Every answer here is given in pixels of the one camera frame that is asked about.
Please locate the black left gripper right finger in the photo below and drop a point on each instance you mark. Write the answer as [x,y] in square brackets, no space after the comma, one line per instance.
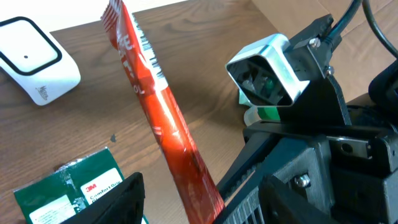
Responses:
[279,204]

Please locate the green lid cream jar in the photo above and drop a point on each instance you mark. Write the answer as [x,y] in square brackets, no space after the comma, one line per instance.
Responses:
[254,114]

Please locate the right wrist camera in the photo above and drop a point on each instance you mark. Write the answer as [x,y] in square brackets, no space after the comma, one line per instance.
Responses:
[293,75]

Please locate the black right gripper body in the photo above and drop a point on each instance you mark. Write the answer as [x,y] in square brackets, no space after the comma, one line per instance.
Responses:
[363,168]

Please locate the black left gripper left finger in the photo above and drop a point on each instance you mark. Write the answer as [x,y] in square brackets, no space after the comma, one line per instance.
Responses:
[122,204]

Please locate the red white tube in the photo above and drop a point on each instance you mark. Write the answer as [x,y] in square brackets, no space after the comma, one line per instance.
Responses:
[201,200]

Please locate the white barcode scanner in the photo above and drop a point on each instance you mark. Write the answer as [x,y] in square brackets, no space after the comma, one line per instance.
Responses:
[34,59]

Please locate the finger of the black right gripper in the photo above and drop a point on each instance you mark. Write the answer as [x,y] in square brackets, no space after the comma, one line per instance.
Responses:
[303,169]
[255,150]

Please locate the green wipes package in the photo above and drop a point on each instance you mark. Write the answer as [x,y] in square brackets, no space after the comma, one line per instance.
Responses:
[70,189]

